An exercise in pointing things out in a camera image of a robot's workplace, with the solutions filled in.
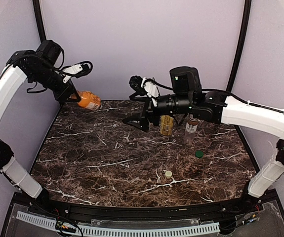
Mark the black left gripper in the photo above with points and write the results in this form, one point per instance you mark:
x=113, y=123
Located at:
x=64, y=93

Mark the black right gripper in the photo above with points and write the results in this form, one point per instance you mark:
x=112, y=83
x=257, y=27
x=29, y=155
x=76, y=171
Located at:
x=147, y=113

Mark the orange juice bottle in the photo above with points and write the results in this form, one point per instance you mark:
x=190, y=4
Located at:
x=89, y=100

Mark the green tea plastic bottle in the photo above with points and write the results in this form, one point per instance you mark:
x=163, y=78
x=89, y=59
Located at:
x=166, y=125

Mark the Starbucks coffee glass bottle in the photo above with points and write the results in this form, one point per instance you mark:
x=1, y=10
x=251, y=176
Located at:
x=190, y=129

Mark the cream white bottle cap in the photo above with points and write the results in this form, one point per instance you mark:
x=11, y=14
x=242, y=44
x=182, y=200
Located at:
x=168, y=174

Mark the green bottle cap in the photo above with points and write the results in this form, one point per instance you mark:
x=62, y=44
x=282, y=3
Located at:
x=199, y=154

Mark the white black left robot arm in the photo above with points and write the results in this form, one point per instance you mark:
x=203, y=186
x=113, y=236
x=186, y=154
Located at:
x=34, y=66

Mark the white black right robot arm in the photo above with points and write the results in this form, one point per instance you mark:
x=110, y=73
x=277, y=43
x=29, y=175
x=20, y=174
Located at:
x=210, y=105

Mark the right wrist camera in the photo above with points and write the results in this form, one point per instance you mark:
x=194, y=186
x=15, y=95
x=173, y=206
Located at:
x=143, y=86

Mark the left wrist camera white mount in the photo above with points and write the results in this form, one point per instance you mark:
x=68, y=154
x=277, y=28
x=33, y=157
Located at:
x=78, y=70

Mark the black left corner frame post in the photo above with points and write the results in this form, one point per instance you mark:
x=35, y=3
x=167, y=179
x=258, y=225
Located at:
x=41, y=22

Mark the black corner frame post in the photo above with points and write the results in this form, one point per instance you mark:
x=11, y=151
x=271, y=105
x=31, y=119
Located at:
x=240, y=45
x=41, y=22

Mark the grey slotted cable duct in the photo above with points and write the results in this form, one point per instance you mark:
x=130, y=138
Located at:
x=110, y=231

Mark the black front frame rail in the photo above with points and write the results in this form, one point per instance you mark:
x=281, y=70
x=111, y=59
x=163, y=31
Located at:
x=223, y=211

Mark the black right corner frame post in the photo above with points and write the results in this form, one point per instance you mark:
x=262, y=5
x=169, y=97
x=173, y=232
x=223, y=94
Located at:
x=240, y=45

